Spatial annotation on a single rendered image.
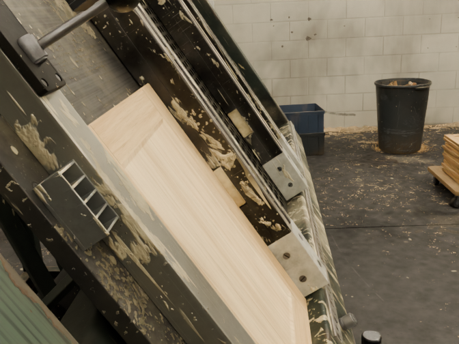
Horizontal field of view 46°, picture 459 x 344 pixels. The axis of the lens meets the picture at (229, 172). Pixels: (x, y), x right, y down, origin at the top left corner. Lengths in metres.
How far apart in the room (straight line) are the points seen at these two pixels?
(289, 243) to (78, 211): 0.57
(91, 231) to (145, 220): 0.07
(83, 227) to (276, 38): 5.53
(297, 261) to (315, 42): 5.10
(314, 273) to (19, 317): 0.75
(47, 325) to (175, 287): 0.23
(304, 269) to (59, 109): 0.61
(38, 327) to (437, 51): 6.10
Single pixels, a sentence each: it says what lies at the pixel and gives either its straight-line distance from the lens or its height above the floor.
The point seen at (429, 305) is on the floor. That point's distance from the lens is 2.80.
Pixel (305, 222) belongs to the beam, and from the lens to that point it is 1.32.
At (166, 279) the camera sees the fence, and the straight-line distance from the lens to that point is 0.54.
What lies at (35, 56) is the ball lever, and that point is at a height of 1.39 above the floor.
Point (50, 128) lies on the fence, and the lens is 0.51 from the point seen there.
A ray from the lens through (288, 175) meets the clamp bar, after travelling 1.49.
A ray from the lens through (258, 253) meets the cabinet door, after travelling 0.91.
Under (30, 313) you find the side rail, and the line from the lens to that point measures 0.33.
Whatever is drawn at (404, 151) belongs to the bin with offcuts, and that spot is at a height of 0.03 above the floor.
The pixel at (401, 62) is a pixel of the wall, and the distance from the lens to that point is 6.21.
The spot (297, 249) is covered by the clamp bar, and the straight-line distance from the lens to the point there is 0.99.
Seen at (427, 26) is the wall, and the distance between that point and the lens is 6.25.
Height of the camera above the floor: 1.42
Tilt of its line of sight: 18 degrees down
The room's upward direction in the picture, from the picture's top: 3 degrees counter-clockwise
